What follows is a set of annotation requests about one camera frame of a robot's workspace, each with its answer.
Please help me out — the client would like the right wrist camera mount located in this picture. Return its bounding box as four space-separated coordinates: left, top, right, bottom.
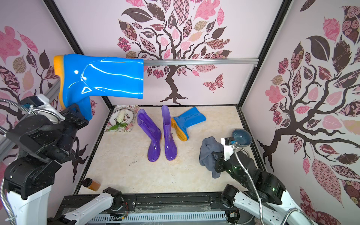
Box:
221 137 236 161

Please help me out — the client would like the brown cylinder bottle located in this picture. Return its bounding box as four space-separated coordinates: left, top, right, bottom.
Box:
82 178 101 191

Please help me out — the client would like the white slotted cable duct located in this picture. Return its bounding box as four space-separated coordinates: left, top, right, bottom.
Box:
87 211 227 225

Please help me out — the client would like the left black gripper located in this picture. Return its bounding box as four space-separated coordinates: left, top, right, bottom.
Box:
55 102 92 156

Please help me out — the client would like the white patterned plate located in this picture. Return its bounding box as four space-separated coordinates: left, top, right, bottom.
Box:
109 108 135 126

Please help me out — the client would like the blue boot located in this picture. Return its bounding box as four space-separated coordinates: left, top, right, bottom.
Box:
53 54 144 121
171 107 206 142

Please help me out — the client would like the floral square tray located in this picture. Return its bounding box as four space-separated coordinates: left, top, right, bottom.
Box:
105 105 139 133

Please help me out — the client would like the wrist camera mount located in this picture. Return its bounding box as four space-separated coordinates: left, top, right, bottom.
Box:
221 137 236 161
26 94 65 124

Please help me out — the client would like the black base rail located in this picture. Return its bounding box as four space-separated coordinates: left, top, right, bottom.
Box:
50 190 296 225

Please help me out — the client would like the grey-blue bowl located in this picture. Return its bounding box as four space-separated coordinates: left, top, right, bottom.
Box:
232 129 253 148

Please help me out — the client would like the purple boot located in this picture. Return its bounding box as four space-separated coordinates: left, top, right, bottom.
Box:
137 109 162 162
161 106 177 161

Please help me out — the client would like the back aluminium rail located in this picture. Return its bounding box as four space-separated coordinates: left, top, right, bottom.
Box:
143 58 259 66

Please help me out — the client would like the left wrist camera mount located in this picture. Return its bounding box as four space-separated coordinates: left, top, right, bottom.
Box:
26 94 65 124

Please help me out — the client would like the grey cloth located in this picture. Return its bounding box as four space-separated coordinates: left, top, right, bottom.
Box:
199 136 224 179

